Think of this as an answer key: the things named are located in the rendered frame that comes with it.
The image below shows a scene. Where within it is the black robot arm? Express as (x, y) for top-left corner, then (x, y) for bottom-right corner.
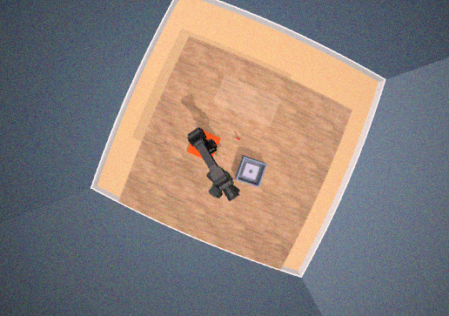
(187, 127), (239, 201)

